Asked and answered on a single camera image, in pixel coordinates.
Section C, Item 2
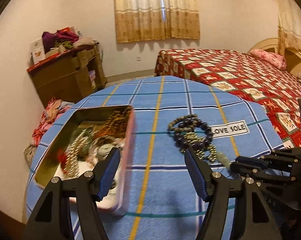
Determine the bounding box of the dark bead bracelet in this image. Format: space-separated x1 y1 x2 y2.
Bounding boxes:
174 119 214 152

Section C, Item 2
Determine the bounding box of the gold bead bracelet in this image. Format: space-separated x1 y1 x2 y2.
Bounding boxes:
180 132 218 164

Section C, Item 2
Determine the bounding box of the pink jewelry tin box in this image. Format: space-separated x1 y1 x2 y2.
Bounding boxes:
32 105 136 216

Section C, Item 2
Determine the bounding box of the wooden bead necklace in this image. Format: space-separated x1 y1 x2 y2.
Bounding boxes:
94 106 134 140

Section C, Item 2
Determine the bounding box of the grey bead bracelet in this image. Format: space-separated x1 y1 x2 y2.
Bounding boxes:
167 114 200 133

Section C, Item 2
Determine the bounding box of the white love sole label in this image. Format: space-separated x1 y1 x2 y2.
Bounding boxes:
211 120 250 139

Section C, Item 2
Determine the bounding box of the blue plaid tablecloth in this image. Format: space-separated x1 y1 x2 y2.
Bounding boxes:
26 76 283 239

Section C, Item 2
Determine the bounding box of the red patchwork bed cover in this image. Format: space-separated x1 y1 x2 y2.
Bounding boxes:
154 49 301 148

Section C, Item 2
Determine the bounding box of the pink clothes pile on floor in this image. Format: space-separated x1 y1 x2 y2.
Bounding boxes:
31 98 74 146

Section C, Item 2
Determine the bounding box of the brown wooden desk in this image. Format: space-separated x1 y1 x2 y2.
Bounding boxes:
27 44 107 107

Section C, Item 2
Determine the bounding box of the pink pillow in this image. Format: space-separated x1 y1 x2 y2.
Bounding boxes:
249 49 287 70

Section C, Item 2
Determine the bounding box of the beige wooden headboard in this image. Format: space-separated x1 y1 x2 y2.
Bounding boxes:
250 38 301 76

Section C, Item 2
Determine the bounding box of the white product box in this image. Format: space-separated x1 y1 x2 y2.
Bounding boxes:
31 38 46 64

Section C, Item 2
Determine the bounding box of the pile of clothes on desk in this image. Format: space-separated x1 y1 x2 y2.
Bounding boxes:
42 28 99 51

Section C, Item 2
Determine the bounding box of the beige patterned curtain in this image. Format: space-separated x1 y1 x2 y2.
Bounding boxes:
114 0 201 43

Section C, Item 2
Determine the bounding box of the white pearl necklace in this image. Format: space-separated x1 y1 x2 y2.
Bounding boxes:
64 128 90 179

